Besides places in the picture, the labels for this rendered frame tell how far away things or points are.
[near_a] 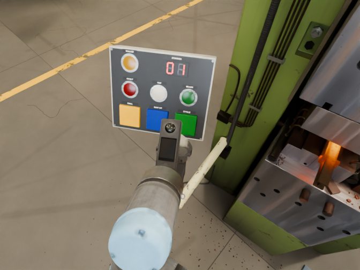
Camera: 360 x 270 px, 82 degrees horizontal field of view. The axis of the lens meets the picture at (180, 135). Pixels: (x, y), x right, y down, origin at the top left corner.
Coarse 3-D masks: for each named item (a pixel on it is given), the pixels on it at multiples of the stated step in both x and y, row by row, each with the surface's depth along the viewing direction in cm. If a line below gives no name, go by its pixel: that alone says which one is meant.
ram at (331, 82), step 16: (352, 16) 40; (336, 32) 62; (352, 32) 41; (336, 48) 44; (352, 48) 43; (320, 64) 48; (336, 64) 46; (352, 64) 45; (320, 80) 51; (336, 80) 49; (352, 80) 47; (304, 96) 56; (320, 96) 53; (336, 96) 51; (352, 96) 49; (336, 112) 54; (352, 112) 51
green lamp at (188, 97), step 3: (183, 93) 67; (186, 93) 67; (189, 93) 67; (192, 93) 67; (183, 96) 68; (186, 96) 67; (189, 96) 67; (192, 96) 67; (183, 99) 68; (186, 99) 68; (189, 99) 68; (192, 99) 67; (186, 102) 68; (189, 102) 68; (192, 102) 68
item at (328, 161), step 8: (336, 144) 67; (328, 152) 65; (336, 152) 65; (320, 160) 65; (328, 160) 63; (336, 160) 63; (320, 168) 64; (328, 168) 62; (320, 176) 60; (328, 176) 60; (320, 184) 60; (328, 184) 59
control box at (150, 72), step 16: (112, 48) 65; (128, 48) 65; (144, 48) 68; (112, 64) 68; (144, 64) 66; (160, 64) 65; (176, 64) 64; (192, 64) 63; (208, 64) 63; (112, 80) 70; (128, 80) 69; (144, 80) 68; (160, 80) 67; (176, 80) 66; (192, 80) 65; (208, 80) 65; (112, 96) 72; (128, 96) 71; (144, 96) 70; (176, 96) 68; (208, 96) 67; (112, 112) 75; (144, 112) 73; (192, 112) 70; (128, 128) 76; (144, 128) 75
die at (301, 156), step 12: (300, 120) 76; (288, 144) 71; (300, 144) 70; (312, 144) 69; (324, 144) 68; (288, 156) 75; (300, 156) 71; (312, 156) 68; (348, 156) 66; (312, 168) 72; (336, 168) 65; (348, 168) 64; (336, 180) 69
